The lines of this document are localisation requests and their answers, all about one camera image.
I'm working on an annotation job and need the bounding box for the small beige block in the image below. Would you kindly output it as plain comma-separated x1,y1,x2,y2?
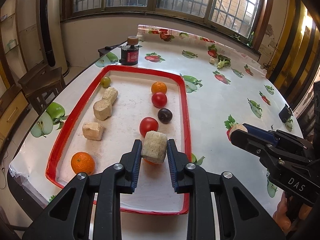
228,124,248,140

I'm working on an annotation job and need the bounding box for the orange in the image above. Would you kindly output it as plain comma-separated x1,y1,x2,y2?
151,81,167,94
143,158,158,166
71,152,95,175

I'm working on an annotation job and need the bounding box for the dark purple plum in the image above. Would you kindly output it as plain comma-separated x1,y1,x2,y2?
157,108,173,124

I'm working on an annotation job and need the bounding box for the red tomato with stem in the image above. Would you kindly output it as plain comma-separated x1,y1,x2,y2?
151,92,168,108

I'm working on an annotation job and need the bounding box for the person's right hand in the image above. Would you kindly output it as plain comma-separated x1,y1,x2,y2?
272,191,312,232

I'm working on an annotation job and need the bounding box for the black motor with shaft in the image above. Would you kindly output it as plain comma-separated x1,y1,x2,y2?
278,104,293,123

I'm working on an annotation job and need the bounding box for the fruit print tablecloth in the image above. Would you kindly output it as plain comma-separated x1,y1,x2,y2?
8,24,304,240

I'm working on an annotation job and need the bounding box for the green leafy vegetable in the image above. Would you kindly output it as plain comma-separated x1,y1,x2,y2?
217,54,231,69

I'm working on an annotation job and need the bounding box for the green bottle on windowsill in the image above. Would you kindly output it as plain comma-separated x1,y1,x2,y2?
247,32,254,47

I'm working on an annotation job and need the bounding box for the red rimmed white tray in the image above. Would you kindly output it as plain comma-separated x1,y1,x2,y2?
46,65,191,215

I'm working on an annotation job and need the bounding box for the wooden stool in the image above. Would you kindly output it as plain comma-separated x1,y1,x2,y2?
18,63,66,115

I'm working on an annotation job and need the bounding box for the black red motor with cork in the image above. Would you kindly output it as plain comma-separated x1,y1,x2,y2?
119,36,140,66

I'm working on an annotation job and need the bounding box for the tall white air conditioner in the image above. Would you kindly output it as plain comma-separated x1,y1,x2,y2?
36,0,69,76

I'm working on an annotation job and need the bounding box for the wooden wall shelf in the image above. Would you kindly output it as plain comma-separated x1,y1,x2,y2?
1,0,28,83

